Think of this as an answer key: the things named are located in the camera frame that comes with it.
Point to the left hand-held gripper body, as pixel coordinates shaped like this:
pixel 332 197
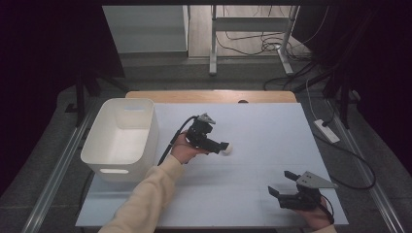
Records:
pixel 200 136

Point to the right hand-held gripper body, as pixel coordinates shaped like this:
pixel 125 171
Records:
pixel 302 196

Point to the white egg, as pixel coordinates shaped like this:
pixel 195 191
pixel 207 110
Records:
pixel 228 149

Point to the white plastic bin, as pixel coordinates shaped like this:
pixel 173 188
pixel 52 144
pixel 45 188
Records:
pixel 120 145

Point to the person's left hand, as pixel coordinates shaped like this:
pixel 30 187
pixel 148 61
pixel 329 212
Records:
pixel 184 150

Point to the person's right hand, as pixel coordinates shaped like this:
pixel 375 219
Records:
pixel 315 218

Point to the pale blue board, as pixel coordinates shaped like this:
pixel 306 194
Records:
pixel 259 129

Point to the wooden table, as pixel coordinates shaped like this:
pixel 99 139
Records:
pixel 194 96

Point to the white power strip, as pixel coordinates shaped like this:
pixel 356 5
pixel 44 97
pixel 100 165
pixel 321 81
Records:
pixel 326 131

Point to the black stand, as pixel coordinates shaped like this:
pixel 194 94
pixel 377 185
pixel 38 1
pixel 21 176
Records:
pixel 344 97
pixel 80 100

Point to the white cabinet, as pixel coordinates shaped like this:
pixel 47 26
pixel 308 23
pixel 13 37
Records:
pixel 145 29

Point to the metal floor rail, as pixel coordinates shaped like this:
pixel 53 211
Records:
pixel 372 184
pixel 53 181

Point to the grey metal desk frame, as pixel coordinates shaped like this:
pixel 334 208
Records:
pixel 251 24

